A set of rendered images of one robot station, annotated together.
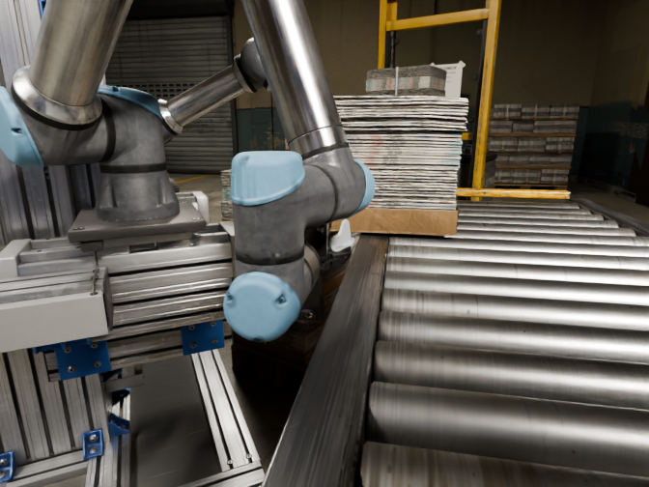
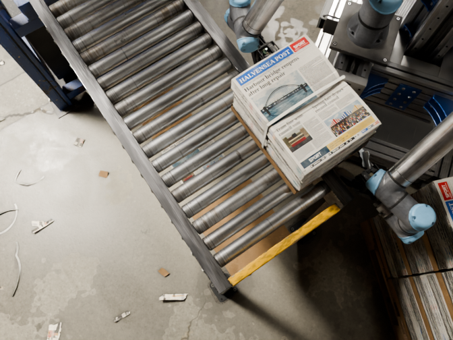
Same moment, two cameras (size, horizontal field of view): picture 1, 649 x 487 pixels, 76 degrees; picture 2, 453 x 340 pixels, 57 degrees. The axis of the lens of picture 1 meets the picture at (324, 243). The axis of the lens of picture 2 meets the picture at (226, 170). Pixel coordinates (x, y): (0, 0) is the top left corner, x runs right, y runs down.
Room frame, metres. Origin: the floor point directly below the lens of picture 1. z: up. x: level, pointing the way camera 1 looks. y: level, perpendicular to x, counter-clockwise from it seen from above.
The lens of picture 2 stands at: (1.13, -0.67, 2.15)
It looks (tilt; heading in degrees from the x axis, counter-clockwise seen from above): 73 degrees down; 137
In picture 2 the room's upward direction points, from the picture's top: 1 degrees counter-clockwise
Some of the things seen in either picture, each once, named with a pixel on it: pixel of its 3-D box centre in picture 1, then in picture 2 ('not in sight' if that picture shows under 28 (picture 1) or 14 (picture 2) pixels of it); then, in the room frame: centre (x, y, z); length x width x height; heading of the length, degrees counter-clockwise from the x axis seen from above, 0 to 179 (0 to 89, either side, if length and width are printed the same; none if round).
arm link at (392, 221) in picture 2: not in sight; (404, 224); (1.37, -0.11, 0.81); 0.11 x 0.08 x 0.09; 170
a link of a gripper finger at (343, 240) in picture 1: (344, 236); not in sight; (0.68, -0.03, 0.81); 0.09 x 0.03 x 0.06; 143
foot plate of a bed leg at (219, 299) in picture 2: not in sight; (223, 287); (1.08, -0.66, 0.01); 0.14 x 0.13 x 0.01; 80
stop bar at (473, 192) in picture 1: (482, 192); (285, 244); (1.14, -0.43, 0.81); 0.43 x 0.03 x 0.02; 80
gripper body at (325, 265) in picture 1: (302, 248); (263, 50); (0.60, 0.03, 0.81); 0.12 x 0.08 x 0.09; 170
